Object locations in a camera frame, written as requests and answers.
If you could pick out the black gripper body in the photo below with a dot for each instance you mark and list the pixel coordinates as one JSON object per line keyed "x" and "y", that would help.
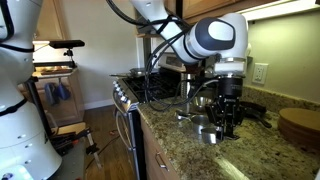
{"x": 225, "y": 110}

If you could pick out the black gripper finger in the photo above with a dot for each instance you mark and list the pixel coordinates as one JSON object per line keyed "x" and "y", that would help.
{"x": 229, "y": 134}
{"x": 219, "y": 132}

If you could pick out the medium steel measuring cup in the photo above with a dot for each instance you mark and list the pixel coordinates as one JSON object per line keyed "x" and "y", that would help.
{"x": 210, "y": 136}

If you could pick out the large steel measuring cup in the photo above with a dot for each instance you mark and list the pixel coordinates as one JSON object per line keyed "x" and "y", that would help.
{"x": 199, "y": 121}

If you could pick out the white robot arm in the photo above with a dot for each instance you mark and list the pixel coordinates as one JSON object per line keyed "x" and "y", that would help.
{"x": 226, "y": 37}

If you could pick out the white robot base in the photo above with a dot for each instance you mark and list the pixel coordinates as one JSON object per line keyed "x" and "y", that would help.
{"x": 25, "y": 150}

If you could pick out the black cast iron skillet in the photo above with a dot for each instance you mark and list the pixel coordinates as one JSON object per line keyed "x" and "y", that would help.
{"x": 255, "y": 111}

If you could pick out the steel mixing bowl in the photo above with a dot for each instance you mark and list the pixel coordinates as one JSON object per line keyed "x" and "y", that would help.
{"x": 199, "y": 102}

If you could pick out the front perforated steel utensil holder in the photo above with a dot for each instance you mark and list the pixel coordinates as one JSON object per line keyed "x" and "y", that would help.
{"x": 186, "y": 84}

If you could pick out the round wooden board stack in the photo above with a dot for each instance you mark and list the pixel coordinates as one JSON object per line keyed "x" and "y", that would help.
{"x": 301, "y": 126}

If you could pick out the black gas stove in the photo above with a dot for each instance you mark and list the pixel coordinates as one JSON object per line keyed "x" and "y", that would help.
{"x": 128, "y": 92}

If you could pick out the steel pan on stove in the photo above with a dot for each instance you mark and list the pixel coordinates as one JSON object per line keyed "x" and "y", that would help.
{"x": 132, "y": 73}

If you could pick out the wooden upper cabinets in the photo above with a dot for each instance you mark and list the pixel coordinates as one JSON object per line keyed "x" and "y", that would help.
{"x": 191, "y": 11}

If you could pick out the under-cabinet light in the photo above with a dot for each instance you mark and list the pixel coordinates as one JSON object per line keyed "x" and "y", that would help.
{"x": 279, "y": 8}

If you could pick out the white wall outlet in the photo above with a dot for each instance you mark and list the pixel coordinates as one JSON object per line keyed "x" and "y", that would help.
{"x": 260, "y": 73}

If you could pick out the black camera on stand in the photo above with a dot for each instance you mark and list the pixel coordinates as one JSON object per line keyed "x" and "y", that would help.
{"x": 68, "y": 45}

